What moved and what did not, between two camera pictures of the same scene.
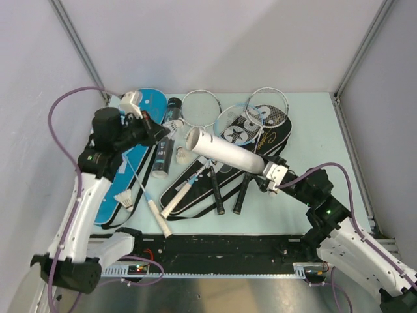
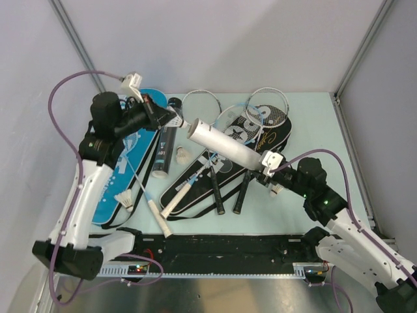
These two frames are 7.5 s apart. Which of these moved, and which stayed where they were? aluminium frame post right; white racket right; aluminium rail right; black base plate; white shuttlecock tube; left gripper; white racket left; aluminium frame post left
Moved: white shuttlecock tube; left gripper
Stayed: black base plate; aluminium frame post left; aluminium frame post right; white racket left; white racket right; aluminium rail right
